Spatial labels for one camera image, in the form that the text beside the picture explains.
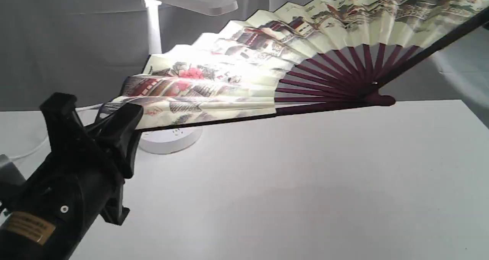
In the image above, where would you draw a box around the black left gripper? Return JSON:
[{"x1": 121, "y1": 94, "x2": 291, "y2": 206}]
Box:
[{"x1": 0, "y1": 93, "x2": 144, "y2": 260}]

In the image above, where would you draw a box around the painted paper folding fan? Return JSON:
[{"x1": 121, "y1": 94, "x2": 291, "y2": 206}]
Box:
[{"x1": 99, "y1": 0, "x2": 488, "y2": 131}]

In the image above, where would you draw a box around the white desk lamp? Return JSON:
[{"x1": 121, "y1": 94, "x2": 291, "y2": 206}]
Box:
[{"x1": 139, "y1": 0, "x2": 239, "y2": 155}]

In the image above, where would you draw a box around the grey backdrop curtain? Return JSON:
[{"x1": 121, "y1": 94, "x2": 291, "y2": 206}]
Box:
[{"x1": 0, "y1": 0, "x2": 488, "y2": 125}]

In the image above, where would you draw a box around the white lamp power cord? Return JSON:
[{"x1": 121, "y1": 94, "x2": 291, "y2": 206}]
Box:
[{"x1": 8, "y1": 103, "x2": 104, "y2": 161}]

